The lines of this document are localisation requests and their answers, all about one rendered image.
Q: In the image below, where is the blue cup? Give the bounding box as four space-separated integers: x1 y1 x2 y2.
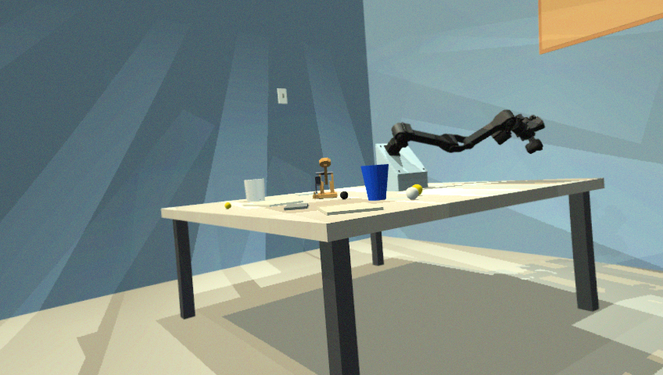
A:
361 164 389 201

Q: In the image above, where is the white ball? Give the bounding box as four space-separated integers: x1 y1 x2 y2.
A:
406 187 418 200

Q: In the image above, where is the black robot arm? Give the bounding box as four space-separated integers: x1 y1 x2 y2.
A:
384 109 545 156

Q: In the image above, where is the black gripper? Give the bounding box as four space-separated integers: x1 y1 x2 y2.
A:
516 117 543 154

